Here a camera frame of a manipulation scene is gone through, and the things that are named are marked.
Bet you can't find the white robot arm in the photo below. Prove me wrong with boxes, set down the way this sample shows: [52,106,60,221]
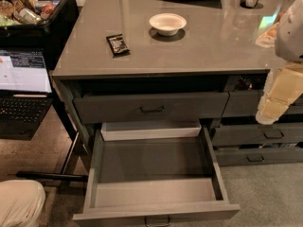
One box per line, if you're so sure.
[256,0,303,125]

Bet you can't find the open black laptop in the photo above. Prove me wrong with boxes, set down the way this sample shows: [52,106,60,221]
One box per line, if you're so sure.
[0,49,53,140]

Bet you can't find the bowl of brown snacks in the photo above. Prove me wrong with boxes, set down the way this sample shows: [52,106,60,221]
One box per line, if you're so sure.
[256,12,283,48]

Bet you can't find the black bin of snacks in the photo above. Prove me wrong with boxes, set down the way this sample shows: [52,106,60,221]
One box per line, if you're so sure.
[0,0,79,69]

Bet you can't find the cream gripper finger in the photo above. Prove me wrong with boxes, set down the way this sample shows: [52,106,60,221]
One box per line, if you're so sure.
[256,62,303,125]

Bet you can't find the white paper bowl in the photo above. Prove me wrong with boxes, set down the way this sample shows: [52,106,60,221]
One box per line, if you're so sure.
[149,13,187,36]

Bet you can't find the right bottom grey drawer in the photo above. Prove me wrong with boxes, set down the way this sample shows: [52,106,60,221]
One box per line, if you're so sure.
[215,148,303,166]

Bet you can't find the open grey middle drawer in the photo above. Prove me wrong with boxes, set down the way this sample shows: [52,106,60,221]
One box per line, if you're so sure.
[73,128,240,227]

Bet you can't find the black rxbar chocolate wrapper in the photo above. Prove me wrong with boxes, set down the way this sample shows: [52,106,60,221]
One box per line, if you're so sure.
[106,34,129,55]

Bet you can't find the person's knee beige trousers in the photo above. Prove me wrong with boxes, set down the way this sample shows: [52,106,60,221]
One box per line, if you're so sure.
[0,180,45,227]

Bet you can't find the right top grey drawer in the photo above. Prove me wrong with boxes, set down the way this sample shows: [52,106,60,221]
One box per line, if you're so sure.
[223,90,303,117]

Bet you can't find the grey top drawer front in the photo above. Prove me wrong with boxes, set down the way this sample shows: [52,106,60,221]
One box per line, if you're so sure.
[74,92,229,124]

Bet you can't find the black laptop stand frame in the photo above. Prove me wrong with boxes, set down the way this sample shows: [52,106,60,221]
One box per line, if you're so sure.
[15,92,89,183]

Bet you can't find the right middle grey drawer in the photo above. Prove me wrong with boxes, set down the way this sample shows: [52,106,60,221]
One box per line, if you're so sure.
[212,123,303,147]

